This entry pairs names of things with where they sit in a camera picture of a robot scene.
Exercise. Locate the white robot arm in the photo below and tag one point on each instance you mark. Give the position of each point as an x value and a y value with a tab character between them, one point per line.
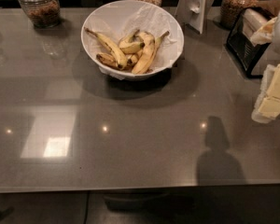
267	106

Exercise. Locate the short middle banana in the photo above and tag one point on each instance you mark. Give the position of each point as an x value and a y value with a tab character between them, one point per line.
129	44

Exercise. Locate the glass jar with granola left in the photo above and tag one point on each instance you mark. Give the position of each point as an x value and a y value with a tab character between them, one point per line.
42	13

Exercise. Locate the long banana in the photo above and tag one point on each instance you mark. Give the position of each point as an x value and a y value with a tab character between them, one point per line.
150	49
111	46

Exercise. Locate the small lower-left banana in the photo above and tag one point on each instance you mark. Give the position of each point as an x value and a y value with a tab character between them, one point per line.
106	59

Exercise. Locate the white bowl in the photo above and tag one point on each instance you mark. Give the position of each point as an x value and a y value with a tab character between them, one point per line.
115	16

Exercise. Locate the white stand holder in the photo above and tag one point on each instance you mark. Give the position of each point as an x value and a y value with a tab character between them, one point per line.
192	12

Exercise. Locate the small centre banana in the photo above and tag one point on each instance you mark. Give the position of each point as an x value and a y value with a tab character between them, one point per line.
132	59

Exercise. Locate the glass jar with cereal right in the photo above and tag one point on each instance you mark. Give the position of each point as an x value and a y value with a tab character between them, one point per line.
230	9

